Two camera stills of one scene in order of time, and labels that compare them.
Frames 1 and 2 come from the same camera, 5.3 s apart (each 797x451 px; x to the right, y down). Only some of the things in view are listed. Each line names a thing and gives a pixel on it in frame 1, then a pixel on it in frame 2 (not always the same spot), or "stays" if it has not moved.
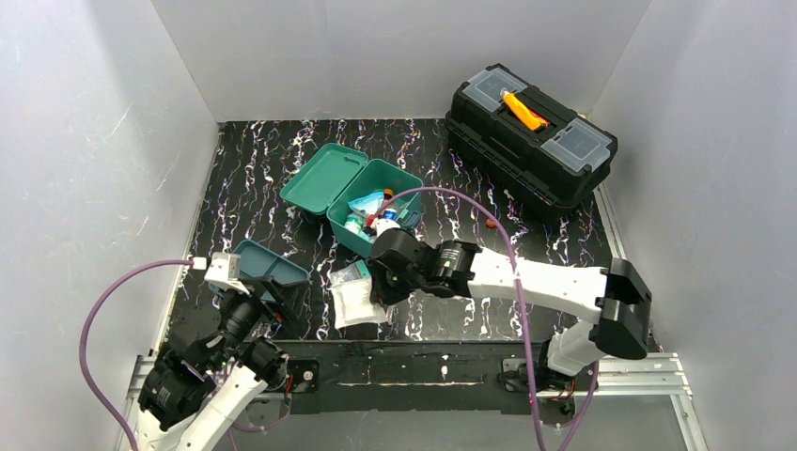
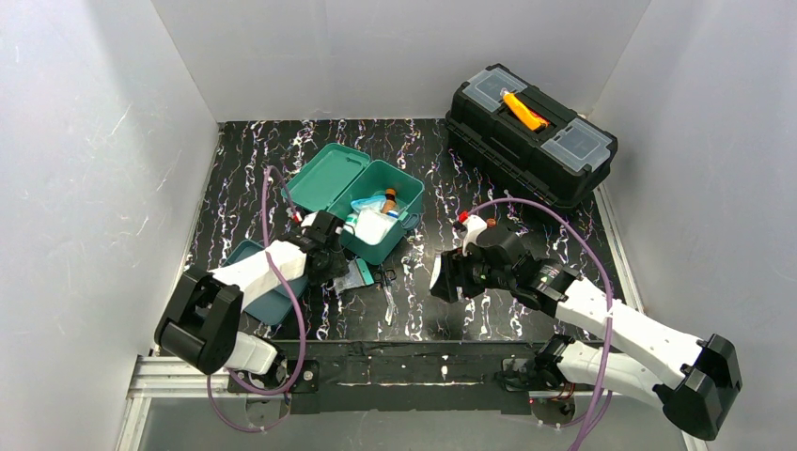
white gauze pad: x=352 y=304 → x=372 y=225
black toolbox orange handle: x=530 y=140 stays
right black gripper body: x=386 y=273 → x=452 y=277
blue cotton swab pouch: x=370 y=203 stays
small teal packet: x=354 y=271 stays
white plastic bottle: x=354 y=222 stays
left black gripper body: x=273 y=297 → x=335 y=268
